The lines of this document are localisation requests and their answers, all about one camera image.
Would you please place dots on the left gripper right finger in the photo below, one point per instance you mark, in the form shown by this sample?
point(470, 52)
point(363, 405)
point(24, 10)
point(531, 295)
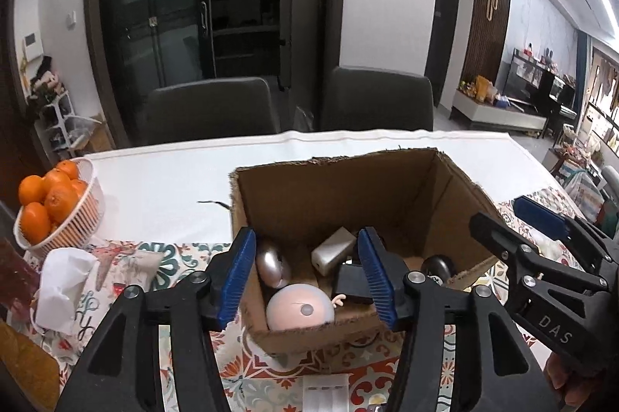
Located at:
point(494, 368)

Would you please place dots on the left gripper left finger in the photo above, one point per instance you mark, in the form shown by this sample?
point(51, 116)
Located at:
point(119, 368)

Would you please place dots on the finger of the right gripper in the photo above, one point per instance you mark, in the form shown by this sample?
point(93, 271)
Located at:
point(592, 249)
point(524, 261)

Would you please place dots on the dark grey earbud case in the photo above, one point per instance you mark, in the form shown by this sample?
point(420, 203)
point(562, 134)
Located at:
point(439, 268)

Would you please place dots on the black power adapter with cable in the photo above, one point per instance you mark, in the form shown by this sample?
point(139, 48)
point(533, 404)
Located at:
point(351, 282)

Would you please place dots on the white power adapter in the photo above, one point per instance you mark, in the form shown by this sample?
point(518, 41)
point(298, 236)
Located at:
point(332, 251)

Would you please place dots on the pink round device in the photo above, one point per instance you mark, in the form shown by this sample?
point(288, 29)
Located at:
point(299, 306)

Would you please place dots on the silver egg-shaped case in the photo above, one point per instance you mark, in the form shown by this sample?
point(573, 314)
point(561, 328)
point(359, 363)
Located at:
point(272, 267)

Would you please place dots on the person's right hand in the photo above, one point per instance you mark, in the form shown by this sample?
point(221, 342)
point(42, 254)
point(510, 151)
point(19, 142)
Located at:
point(595, 393)

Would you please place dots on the floral tissue pouch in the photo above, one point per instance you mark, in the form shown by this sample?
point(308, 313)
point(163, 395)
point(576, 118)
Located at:
point(77, 288)

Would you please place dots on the white battery charger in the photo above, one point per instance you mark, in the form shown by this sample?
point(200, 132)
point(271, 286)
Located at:
point(325, 393)

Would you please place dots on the white fruit basket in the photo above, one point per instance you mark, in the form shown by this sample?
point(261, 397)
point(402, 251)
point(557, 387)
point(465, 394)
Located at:
point(76, 230)

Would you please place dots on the TV console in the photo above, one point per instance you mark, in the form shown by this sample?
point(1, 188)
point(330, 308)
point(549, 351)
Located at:
point(533, 98)

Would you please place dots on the cardboard box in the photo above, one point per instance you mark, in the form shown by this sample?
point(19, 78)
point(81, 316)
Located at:
point(417, 201)

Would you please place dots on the orange fruit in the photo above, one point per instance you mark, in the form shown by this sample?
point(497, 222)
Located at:
point(31, 189)
point(60, 201)
point(70, 168)
point(35, 223)
point(79, 186)

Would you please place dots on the dark chair right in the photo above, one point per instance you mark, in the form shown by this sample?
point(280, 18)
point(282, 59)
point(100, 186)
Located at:
point(361, 99)

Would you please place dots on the dark chair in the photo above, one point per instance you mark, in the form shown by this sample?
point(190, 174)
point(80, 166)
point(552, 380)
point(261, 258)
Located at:
point(210, 109)
point(361, 99)

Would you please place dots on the white shoe rack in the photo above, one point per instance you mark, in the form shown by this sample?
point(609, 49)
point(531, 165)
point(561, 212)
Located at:
point(64, 133)

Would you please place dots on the dark chair left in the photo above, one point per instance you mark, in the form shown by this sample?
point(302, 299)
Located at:
point(210, 109)

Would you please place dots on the black glass cabinet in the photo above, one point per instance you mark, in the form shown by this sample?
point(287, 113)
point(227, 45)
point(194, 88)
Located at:
point(142, 46)

